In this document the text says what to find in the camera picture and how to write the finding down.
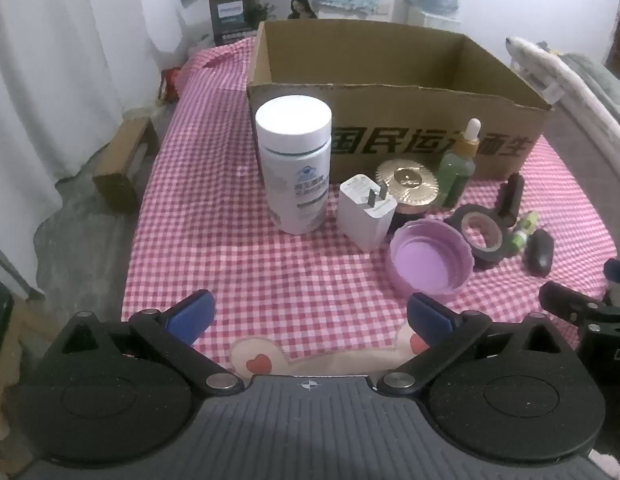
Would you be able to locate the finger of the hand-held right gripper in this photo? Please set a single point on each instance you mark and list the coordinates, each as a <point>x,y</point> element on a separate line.
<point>565,305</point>
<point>618,271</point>

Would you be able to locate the purple plastic lid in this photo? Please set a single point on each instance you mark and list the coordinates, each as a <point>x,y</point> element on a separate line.
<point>425,260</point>

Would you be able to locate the small brown cardboard carton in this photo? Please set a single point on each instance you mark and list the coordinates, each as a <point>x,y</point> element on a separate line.
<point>119,170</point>

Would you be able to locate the black tape roll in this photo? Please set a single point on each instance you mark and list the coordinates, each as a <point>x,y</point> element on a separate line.
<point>495,256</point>

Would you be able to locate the white curtain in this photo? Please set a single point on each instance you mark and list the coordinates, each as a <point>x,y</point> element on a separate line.
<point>64,110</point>

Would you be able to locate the white charger adapter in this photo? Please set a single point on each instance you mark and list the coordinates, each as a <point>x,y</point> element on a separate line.
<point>362,220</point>

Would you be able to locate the red snack packet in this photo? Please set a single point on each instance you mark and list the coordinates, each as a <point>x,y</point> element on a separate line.
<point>168,85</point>

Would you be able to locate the brown cardboard box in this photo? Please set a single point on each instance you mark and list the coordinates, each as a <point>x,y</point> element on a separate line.
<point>370,105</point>

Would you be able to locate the orange printed appliance carton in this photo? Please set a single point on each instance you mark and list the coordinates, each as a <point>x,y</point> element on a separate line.
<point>229,15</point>

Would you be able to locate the black lipstick tube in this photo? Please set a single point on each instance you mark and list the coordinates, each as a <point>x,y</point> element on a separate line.
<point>512,195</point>

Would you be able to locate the green dropper bottle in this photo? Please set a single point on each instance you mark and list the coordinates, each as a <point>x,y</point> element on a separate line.
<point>452,175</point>

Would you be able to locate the grey blanket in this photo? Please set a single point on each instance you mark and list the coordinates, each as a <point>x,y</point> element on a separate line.
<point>597,75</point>

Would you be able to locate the white water dispenser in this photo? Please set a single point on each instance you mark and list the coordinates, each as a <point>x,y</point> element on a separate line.
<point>440,19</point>

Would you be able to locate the gold lidded cream jar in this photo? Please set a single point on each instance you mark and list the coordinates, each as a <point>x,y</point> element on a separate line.
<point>407,180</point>

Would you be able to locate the pink checkered tablecloth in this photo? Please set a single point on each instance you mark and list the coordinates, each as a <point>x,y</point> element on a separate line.
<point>214,210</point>

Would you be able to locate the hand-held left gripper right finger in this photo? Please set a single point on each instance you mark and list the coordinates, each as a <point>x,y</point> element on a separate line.
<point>430,316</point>

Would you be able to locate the white fluffy blanket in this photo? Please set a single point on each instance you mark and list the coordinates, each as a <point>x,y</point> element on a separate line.
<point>555,75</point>

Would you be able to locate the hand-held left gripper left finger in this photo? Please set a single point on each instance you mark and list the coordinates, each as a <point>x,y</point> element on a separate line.
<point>192,317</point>

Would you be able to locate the white pill bottle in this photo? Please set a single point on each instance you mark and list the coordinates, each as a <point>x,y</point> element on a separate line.
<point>295,170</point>

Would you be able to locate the black oval case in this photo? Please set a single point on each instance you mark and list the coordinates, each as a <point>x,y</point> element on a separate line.
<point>540,255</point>

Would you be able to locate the small green tube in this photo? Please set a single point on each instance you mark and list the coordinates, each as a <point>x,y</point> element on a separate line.
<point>519,237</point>

